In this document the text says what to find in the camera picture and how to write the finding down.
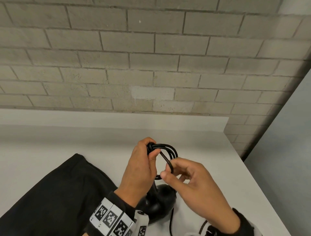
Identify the person's right hand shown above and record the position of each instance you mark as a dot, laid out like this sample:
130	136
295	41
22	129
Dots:
201	194

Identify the person's left hand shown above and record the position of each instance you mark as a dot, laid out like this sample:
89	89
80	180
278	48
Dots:
138	175

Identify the black hair dryer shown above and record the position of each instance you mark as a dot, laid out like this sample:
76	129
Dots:
160	197

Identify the black cloth drawstring bag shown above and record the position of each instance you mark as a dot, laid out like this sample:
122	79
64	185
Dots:
56	199

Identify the right wristband with markers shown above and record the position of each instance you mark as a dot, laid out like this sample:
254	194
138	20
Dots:
245	227

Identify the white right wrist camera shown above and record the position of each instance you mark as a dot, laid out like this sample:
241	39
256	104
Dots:
203	228

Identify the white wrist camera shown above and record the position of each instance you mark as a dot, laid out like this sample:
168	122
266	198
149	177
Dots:
142	226
203	228

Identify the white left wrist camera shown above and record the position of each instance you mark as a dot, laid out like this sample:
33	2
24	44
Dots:
142	226

